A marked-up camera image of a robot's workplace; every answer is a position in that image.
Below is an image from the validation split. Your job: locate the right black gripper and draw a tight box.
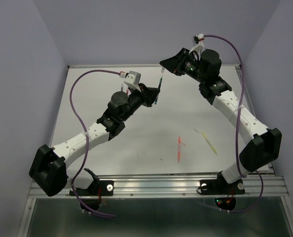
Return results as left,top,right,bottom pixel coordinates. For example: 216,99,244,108
159,47,207,83

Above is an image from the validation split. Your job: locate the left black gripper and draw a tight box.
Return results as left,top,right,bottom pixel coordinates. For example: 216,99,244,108
121,83,160,122

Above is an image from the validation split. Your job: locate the green pen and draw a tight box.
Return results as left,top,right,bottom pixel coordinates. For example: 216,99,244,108
154,76,163,105

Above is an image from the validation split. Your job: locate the orange pen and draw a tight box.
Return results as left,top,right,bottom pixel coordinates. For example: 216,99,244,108
177,136,181,163

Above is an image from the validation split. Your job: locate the yellow pen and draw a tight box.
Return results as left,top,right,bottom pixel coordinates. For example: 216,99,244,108
201,132,218,155

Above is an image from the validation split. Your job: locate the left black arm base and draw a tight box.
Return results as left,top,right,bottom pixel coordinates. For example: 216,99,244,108
70,168,115,218

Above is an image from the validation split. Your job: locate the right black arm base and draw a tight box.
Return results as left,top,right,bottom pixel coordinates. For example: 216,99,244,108
197,172,245,212

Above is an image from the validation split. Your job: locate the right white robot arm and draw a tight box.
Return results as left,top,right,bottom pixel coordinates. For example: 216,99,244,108
160,48,282,193

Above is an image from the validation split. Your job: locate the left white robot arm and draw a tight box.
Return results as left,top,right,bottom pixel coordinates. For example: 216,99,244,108
29,83,160,197

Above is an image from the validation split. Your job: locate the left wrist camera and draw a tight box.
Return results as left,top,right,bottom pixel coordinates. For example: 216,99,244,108
124,71,141,91

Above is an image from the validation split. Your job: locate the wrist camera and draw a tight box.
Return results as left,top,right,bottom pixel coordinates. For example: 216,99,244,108
189,34,205,53
124,71,141,91

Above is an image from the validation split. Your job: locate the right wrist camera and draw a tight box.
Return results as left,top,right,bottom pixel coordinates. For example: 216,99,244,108
189,34,205,53

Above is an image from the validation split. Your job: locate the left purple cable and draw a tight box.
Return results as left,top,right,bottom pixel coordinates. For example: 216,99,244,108
69,70,126,219

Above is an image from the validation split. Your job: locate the purple cable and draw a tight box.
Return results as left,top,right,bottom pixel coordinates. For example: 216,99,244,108
69,70,126,219
198,34,264,214

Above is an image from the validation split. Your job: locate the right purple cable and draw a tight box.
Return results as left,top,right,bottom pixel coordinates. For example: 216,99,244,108
198,34,264,214

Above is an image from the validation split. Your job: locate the aluminium mounting rail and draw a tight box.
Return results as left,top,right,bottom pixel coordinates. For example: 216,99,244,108
28,174,290,199

